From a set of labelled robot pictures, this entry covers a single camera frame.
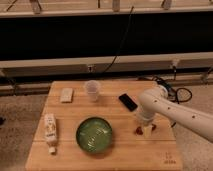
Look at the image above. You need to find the red pepper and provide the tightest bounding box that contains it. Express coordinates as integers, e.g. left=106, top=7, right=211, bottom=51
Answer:
left=135, top=124, right=157, bottom=135

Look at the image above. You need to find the black cable at right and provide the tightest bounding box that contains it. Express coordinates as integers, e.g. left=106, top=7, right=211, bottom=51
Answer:
left=138, top=75, right=193, bottom=128

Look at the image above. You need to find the black phone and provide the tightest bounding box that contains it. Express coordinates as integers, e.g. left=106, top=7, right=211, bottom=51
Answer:
left=119, top=94, right=138, bottom=111

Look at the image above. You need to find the green bowl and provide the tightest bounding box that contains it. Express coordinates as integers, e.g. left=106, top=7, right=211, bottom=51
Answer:
left=76, top=117, right=113, bottom=154

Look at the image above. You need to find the clear plastic cup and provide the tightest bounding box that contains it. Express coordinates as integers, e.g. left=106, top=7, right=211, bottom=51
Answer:
left=84, top=80, right=100, bottom=102

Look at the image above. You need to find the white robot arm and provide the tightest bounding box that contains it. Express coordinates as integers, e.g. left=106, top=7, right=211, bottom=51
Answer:
left=138, top=85, right=213, bottom=143

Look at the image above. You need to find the black hanging cable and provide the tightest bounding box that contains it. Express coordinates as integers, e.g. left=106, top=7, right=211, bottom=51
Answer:
left=101, top=5, right=135, bottom=74

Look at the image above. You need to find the white lying bottle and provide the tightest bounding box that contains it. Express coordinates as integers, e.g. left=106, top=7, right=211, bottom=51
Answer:
left=44, top=114, right=57, bottom=155

